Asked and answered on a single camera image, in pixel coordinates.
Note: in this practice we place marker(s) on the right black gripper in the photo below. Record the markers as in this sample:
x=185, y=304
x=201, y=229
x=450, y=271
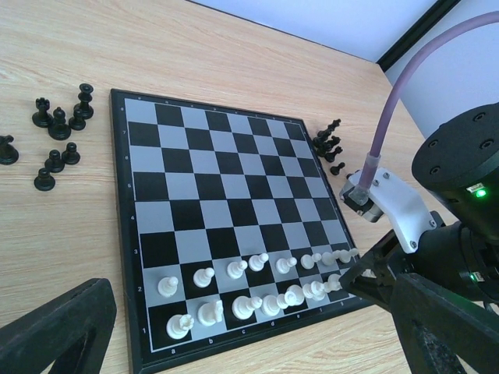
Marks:
x=452, y=256

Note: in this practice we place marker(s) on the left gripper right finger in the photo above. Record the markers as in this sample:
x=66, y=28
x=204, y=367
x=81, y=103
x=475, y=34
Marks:
x=438, y=328

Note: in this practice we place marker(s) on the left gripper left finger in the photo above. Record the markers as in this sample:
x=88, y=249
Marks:
x=69, y=334

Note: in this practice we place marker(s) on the white pawn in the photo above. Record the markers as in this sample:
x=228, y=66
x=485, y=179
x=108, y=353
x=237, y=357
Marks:
x=236, y=269
x=309, y=261
x=329, y=258
x=346, y=255

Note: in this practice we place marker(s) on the white knight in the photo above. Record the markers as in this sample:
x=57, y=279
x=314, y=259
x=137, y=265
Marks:
x=333, y=283
x=210, y=313

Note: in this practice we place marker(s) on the white chess king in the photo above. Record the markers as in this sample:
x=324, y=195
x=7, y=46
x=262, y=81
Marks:
x=294, y=295

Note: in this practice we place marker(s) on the white chess piece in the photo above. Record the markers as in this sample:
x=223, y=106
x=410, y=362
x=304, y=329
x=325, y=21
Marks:
x=167, y=286
x=284, y=265
x=243, y=307
x=202, y=277
x=257, y=262

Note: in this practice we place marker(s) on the white chess queen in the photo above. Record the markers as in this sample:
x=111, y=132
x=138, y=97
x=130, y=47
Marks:
x=272, y=304

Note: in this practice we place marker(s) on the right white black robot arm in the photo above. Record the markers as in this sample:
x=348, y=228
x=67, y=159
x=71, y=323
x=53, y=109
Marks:
x=458, y=166

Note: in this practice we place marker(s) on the black chess piece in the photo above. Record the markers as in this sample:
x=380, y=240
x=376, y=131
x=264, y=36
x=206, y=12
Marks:
x=327, y=153
x=77, y=121
x=44, y=181
x=8, y=153
x=42, y=118
x=336, y=169
x=85, y=98
x=71, y=155
x=326, y=144
x=54, y=163
x=322, y=135
x=59, y=129

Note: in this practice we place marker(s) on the black white chess board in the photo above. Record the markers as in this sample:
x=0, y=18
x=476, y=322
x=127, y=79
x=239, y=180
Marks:
x=201, y=186

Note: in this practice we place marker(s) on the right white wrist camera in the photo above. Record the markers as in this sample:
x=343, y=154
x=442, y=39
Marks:
x=402, y=205

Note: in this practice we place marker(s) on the black aluminium frame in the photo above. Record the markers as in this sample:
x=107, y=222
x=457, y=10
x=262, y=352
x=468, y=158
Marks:
x=416, y=32

